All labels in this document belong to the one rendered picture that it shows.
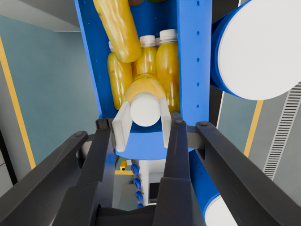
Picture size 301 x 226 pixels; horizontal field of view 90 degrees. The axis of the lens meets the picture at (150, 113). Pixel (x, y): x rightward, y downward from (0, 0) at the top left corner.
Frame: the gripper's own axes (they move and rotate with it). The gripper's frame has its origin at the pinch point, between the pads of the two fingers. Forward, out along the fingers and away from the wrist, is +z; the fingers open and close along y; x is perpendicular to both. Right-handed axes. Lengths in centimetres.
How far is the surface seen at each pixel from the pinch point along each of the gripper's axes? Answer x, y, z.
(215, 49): 7.0, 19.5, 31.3
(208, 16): 12.4, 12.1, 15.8
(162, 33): 11.1, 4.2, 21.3
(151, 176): -42, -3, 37
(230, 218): -58, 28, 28
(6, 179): -106, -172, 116
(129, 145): -9.4, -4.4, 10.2
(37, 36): 34, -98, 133
